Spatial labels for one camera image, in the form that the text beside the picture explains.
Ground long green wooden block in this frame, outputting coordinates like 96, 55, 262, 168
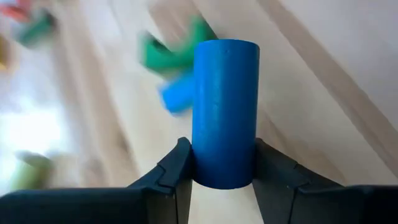
15, 11, 58, 47

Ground green arch block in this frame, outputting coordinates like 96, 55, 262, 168
138, 17, 218, 78

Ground lime green wooden cylinder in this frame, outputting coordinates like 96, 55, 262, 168
11, 151, 55, 190

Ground small red wooden block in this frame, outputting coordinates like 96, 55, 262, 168
0, 0, 32, 22

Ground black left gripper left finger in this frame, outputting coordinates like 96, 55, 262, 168
0, 136, 194, 224

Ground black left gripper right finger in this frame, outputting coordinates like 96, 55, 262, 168
251, 138, 398, 224

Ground blue wooden cylinder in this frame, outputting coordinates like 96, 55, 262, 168
191, 39, 261, 190

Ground blue flat block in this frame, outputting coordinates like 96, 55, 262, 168
158, 73, 195, 116

